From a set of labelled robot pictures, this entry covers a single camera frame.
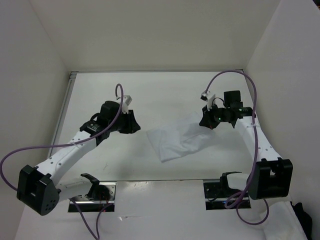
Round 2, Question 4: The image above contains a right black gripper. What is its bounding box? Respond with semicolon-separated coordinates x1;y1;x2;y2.
199;101;230;130

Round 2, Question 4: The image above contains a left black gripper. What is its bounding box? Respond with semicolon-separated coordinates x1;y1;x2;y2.
109;109;142;134

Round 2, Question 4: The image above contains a white skirt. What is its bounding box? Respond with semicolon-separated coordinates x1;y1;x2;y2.
146;111;217;163

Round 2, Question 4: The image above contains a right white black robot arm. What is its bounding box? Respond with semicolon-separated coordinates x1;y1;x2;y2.
199;90;293;200

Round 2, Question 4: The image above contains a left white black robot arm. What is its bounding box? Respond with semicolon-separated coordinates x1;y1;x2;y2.
16;95;141;216

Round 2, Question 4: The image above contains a white cloth pile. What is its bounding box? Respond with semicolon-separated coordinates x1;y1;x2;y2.
262;201;307;240

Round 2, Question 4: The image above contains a black cloth item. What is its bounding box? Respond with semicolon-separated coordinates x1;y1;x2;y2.
290;202;313;240

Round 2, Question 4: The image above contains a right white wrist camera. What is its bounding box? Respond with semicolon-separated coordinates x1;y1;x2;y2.
200;91;216;111

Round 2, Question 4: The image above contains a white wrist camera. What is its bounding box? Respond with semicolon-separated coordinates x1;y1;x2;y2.
121;95;132;114
200;91;216;111

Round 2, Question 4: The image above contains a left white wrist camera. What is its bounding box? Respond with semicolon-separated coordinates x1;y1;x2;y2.
121;95;132;114

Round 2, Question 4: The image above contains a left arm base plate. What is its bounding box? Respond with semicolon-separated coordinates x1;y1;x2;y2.
73;181;117;213

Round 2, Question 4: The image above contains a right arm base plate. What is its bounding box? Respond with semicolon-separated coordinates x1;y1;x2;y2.
203;179;240;211

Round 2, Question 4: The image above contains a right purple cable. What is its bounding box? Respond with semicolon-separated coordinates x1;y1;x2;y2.
204;69;270;225

